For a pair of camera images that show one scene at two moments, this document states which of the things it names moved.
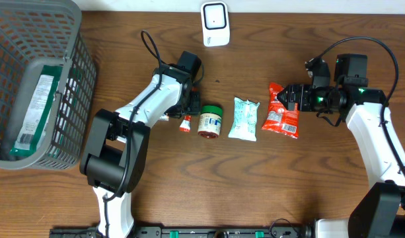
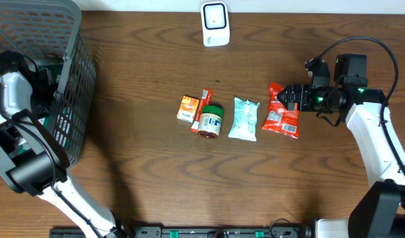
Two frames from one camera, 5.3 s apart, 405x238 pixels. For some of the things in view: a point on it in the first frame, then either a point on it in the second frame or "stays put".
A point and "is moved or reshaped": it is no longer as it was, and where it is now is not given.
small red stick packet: [185, 125] → [206, 100]
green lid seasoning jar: [209, 125] stays put
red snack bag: [279, 119] stays put
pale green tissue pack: [244, 123] stays put
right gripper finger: [289, 101] stays put
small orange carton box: [164, 118] is moved or reshaped
